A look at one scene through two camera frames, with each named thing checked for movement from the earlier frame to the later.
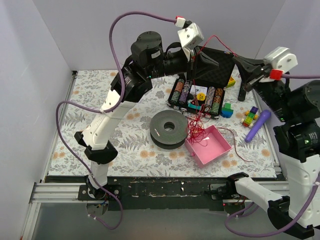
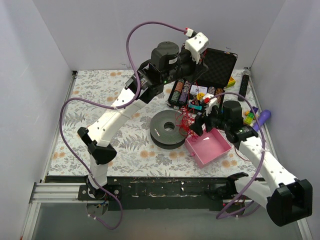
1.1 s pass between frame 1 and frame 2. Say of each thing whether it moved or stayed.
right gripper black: moved
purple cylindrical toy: stayed
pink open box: stayed
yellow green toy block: stayed
